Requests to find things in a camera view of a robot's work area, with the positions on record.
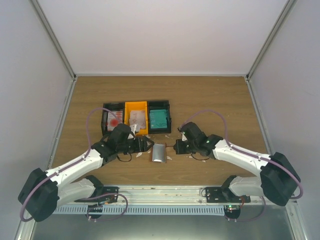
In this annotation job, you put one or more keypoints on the white pink cards stack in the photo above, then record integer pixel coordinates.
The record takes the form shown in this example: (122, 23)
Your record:
(138, 117)

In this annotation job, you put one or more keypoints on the brown leather card holder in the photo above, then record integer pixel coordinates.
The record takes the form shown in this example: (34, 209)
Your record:
(158, 153)

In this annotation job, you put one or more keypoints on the orange bin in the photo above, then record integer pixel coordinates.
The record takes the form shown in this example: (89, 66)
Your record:
(136, 105)

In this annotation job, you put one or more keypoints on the red white cards stack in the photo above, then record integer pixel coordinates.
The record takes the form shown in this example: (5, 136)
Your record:
(113, 119)

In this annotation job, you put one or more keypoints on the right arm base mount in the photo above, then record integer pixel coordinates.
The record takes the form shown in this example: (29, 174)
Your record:
(214, 194)

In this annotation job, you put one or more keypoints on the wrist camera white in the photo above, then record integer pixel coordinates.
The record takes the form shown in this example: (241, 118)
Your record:
(183, 137)
(134, 129)

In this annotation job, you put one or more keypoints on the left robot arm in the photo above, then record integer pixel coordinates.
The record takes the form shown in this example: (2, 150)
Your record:
(46, 190)

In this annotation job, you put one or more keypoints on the grey slotted cable duct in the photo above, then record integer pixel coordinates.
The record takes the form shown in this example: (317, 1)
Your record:
(198, 210)

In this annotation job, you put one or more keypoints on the black bin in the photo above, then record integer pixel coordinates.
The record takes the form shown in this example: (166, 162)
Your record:
(160, 104)
(112, 106)

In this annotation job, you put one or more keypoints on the black bin right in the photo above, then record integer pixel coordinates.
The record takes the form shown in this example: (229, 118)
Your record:
(160, 104)

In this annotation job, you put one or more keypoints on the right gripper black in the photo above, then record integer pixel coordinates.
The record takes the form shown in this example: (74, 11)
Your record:
(178, 148)

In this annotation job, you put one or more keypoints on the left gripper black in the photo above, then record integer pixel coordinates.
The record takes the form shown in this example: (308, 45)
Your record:
(142, 148)

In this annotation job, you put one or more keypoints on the green credit card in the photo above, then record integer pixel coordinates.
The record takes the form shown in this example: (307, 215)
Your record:
(158, 119)

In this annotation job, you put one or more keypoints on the black bin left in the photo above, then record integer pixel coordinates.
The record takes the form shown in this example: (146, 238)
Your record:
(112, 106)

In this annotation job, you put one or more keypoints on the aluminium rail frame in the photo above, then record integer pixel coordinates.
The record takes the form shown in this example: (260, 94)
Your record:
(259, 220)

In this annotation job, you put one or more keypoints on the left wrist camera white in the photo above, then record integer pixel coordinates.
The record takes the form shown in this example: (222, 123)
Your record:
(134, 129)

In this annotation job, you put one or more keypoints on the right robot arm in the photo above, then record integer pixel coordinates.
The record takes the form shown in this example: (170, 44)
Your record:
(273, 177)

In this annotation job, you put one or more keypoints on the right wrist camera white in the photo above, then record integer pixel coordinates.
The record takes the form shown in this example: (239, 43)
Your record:
(183, 137)

